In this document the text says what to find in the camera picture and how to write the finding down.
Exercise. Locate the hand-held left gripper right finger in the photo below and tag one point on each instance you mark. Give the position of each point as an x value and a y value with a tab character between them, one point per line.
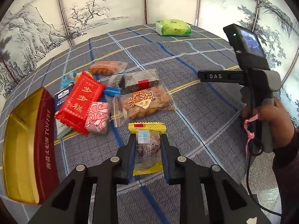
164	155

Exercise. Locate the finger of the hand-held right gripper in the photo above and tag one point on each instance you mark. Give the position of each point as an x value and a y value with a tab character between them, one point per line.
217	76

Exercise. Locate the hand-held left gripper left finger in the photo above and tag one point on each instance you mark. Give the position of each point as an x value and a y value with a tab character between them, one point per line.
132	155

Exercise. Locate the yellow snack packet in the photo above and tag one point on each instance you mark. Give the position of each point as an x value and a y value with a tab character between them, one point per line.
147	127

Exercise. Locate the dark sesame bar packet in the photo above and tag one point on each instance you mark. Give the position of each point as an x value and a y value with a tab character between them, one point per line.
140	78

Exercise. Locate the blue cracker packet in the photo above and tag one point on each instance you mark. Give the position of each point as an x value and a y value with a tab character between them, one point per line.
62	96

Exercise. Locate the red tin box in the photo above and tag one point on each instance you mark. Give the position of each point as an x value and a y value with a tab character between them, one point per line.
21	158

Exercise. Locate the person's right forearm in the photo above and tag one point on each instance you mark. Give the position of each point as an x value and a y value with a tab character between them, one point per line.
288	172

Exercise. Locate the clear bag of fried snacks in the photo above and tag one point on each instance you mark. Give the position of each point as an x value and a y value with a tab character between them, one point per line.
140	105

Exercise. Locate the person's right hand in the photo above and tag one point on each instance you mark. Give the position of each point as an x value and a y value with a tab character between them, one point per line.
282	123

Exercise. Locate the grey plaid tablecloth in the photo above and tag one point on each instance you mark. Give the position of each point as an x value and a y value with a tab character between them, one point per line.
198	112

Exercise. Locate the pink patterned snack packet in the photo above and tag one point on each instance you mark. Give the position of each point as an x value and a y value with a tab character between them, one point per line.
98	116

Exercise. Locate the pink ribbon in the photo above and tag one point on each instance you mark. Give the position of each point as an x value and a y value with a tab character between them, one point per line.
251	134

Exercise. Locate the green tissue pack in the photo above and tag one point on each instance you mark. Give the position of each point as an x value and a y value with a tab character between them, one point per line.
174	26

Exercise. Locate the small blue-ended cookie packet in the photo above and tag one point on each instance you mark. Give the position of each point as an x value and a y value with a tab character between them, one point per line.
112	91

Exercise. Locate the red snack packet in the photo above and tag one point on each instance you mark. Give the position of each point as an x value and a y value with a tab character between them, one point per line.
79	100

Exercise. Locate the clear orange snack packet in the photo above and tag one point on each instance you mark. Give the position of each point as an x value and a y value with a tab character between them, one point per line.
105	67

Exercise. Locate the painted folding screen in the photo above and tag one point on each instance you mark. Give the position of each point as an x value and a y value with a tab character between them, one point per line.
105	0

